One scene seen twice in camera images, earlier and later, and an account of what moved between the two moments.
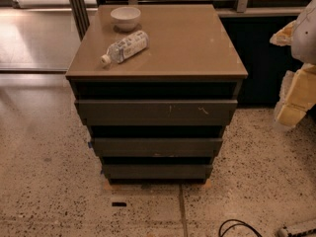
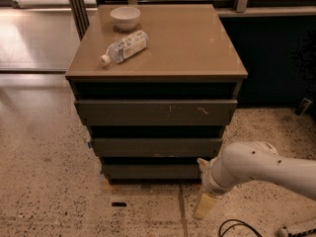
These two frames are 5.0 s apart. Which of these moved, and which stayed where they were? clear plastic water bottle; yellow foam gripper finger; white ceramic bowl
Moved: yellow foam gripper finger
Stayed: clear plastic water bottle; white ceramic bowl
